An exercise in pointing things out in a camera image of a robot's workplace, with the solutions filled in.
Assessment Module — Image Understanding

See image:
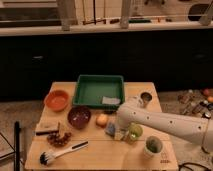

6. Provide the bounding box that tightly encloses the blue sponge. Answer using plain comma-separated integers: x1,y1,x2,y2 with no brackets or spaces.
105,122,115,136

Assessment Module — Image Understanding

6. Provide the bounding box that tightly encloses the metal cup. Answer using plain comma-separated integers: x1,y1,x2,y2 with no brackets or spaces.
140,92,152,108

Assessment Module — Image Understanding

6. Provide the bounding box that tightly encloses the yellow apple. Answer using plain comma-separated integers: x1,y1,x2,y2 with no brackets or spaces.
96,114,108,127

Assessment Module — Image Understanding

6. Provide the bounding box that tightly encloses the black metal stand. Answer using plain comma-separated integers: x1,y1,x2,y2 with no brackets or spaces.
0,121,21,171

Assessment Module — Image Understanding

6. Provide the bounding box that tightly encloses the orange bowl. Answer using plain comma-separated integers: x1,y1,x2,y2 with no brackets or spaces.
44,90,69,112

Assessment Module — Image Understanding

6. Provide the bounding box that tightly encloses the white mug green inside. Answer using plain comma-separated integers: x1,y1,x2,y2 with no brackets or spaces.
143,136,163,158

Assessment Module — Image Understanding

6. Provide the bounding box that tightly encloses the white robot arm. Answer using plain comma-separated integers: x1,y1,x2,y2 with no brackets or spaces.
115,96,213,152

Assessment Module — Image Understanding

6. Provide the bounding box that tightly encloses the green plastic tray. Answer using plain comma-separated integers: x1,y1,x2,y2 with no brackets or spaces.
72,75,125,110

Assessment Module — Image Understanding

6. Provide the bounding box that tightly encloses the green glass cup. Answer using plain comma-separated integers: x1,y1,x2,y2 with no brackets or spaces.
128,123,143,141

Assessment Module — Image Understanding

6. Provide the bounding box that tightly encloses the red grape bunch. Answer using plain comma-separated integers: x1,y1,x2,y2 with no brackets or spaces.
47,132,71,147

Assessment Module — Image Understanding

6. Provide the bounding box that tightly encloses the purple bowl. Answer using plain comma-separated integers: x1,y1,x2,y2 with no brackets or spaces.
67,106,91,129

